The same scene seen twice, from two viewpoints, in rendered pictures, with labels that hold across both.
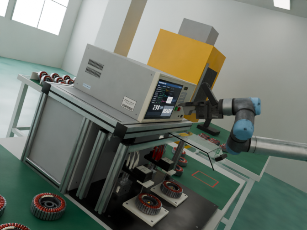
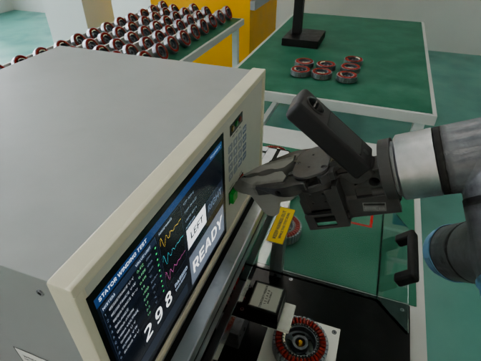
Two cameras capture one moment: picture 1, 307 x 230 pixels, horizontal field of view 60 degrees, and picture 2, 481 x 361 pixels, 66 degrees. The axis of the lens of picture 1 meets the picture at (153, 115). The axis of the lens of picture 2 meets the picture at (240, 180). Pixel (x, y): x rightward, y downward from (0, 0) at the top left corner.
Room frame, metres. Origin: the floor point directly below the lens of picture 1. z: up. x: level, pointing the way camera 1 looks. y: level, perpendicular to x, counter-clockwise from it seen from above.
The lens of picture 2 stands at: (0.83, -0.06, 1.52)
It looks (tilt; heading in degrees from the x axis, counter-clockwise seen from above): 36 degrees down; 355
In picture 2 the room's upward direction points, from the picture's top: straight up
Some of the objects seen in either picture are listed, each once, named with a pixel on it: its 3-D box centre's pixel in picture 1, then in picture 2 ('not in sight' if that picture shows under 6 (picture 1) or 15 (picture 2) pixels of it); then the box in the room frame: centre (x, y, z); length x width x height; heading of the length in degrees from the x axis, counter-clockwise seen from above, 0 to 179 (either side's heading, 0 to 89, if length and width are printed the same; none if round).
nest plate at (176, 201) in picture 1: (169, 193); (298, 350); (1.23, -0.22, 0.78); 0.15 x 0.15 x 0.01; 65
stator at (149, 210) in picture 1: (148, 203); not in sight; (1.01, -0.12, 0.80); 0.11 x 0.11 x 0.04
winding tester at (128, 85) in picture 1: (139, 85); (84, 175); (1.27, 0.12, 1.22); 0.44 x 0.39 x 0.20; 155
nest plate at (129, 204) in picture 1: (146, 208); not in sight; (1.01, -0.12, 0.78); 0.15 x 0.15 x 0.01; 65
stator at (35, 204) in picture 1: (48, 206); not in sight; (0.80, 0.22, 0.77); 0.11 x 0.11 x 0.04
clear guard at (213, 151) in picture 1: (193, 145); (316, 239); (1.29, -0.24, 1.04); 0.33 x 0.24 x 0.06; 65
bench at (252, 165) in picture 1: (214, 165); (334, 97); (3.36, -1.00, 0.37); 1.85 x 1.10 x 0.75; 155
